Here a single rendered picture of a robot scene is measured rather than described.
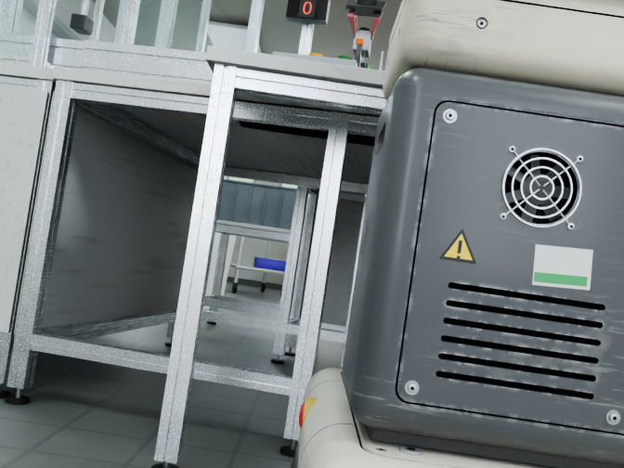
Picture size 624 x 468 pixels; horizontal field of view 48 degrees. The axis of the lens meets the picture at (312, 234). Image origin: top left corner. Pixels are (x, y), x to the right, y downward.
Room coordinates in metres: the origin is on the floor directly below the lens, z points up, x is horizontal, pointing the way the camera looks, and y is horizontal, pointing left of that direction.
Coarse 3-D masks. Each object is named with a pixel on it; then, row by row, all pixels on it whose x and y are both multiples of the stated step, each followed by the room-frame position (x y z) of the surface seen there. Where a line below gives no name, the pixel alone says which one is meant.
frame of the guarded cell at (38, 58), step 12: (48, 0) 1.83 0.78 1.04; (48, 12) 1.83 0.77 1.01; (36, 24) 1.83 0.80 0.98; (48, 24) 1.85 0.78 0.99; (96, 24) 3.11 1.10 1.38; (36, 36) 1.83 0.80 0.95; (48, 36) 1.85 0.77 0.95; (96, 36) 3.11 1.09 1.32; (36, 48) 1.84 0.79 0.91; (0, 60) 1.85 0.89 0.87; (12, 60) 1.85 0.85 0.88; (24, 60) 1.84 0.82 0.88; (36, 60) 1.83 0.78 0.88
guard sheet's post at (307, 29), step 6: (306, 24) 2.09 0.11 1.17; (312, 24) 2.08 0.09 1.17; (306, 30) 2.09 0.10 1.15; (312, 30) 2.10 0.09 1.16; (306, 36) 2.08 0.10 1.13; (312, 36) 2.11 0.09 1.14; (300, 42) 2.09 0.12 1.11; (306, 42) 2.08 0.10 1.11; (300, 48) 2.09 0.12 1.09; (306, 48) 2.08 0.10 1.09; (300, 54) 2.09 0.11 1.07; (306, 54) 2.08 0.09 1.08
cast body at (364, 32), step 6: (360, 30) 1.91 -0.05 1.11; (366, 30) 1.91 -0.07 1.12; (360, 36) 1.91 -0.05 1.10; (366, 36) 1.91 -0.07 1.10; (354, 42) 1.90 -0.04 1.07; (366, 42) 1.89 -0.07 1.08; (354, 48) 1.90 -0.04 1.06; (366, 48) 1.89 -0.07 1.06; (354, 54) 1.94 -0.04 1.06; (366, 54) 1.93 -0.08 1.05
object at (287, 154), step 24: (72, 72) 1.77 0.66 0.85; (96, 72) 1.76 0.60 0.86; (192, 96) 1.74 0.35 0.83; (144, 120) 2.21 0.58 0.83; (168, 120) 2.15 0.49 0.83; (192, 120) 2.09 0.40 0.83; (192, 144) 2.59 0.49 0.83; (240, 144) 2.42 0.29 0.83; (264, 144) 2.35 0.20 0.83; (288, 144) 2.27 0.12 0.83; (312, 144) 2.20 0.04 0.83; (264, 168) 3.00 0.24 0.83; (288, 168) 2.88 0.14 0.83; (312, 168) 2.77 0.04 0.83; (360, 168) 2.58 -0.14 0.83
